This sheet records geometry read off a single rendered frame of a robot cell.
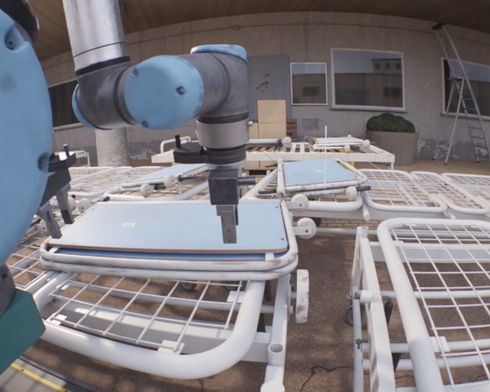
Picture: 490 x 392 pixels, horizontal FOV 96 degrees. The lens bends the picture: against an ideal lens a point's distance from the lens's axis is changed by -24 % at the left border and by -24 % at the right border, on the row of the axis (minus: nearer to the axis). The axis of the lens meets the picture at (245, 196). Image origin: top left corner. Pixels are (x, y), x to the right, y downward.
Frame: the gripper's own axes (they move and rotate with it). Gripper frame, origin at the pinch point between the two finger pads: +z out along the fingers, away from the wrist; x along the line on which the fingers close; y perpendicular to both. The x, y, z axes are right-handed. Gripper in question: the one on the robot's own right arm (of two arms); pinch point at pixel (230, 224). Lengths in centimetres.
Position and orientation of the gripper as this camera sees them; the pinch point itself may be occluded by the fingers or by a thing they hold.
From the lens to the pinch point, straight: 59.3
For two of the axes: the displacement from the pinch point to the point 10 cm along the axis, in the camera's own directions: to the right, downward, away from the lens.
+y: 10.0, -0.2, -0.5
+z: 0.4, 8.8, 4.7
